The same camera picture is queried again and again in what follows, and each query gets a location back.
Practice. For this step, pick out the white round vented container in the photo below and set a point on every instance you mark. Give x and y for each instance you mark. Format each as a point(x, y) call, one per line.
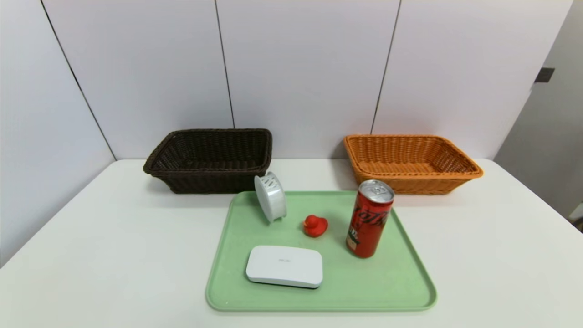
point(273, 200)

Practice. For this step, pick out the red rubber duck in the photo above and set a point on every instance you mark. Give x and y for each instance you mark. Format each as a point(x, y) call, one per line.
point(315, 227)

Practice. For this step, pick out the red cola can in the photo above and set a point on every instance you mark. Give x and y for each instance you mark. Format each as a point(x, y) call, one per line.
point(369, 223)

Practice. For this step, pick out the white rectangular deli case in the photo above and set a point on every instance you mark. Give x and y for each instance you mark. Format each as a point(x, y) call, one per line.
point(284, 266)

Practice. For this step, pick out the dark brown wicker basket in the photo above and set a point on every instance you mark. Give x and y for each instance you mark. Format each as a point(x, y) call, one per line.
point(205, 182)

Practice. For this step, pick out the orange wicker basket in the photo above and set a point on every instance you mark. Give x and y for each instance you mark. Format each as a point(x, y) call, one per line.
point(410, 182)

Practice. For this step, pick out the green plastic tray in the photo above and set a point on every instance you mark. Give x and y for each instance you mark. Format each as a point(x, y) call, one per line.
point(364, 282)

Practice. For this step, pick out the dark wall fixture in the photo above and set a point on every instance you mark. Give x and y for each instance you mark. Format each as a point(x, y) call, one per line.
point(544, 74)

